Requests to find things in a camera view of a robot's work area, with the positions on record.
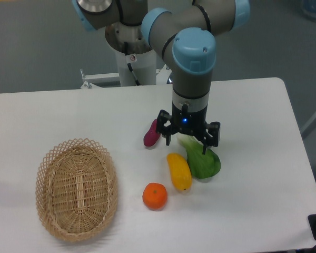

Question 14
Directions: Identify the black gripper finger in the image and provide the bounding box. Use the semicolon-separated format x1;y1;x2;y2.
197;121;221;155
156;110;179;146

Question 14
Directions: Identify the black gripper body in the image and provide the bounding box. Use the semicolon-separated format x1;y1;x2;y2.
164;105;208;137

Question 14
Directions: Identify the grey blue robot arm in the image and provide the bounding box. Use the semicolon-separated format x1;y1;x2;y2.
72;1;250;149

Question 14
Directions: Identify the purple sweet potato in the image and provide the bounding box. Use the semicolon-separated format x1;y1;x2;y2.
143;119;161;147

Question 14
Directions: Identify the green bok choy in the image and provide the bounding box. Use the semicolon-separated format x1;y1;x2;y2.
177;134;221;179

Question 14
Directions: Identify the yellow mango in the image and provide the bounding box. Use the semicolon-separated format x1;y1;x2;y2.
166;153;192;191

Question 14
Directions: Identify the orange fruit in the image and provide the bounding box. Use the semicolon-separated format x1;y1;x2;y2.
142;182;168;210

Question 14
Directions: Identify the woven wicker basket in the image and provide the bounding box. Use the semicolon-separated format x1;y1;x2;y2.
35;138;118;242

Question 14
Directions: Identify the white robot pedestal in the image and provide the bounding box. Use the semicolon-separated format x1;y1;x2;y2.
79;21;174;89

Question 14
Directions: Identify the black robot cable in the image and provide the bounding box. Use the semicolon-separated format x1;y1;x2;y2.
124;41;142;86

